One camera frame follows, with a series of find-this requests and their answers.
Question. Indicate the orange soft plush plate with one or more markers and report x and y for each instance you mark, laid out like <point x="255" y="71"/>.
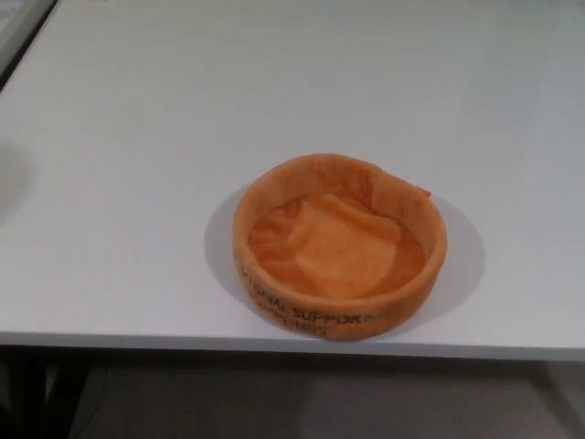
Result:
<point x="338" y="256"/>

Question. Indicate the dark table leg frame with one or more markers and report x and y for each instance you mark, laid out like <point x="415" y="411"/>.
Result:
<point x="41" y="393"/>

